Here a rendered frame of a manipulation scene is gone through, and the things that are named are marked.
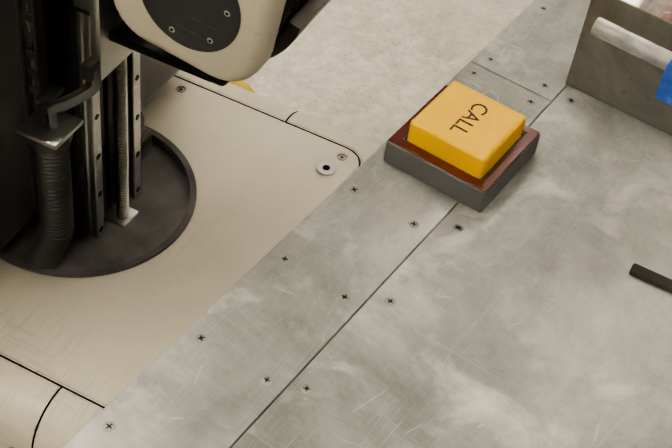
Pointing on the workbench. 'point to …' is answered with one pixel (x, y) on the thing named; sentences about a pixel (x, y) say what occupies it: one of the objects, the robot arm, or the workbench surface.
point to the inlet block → (644, 49)
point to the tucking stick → (651, 277)
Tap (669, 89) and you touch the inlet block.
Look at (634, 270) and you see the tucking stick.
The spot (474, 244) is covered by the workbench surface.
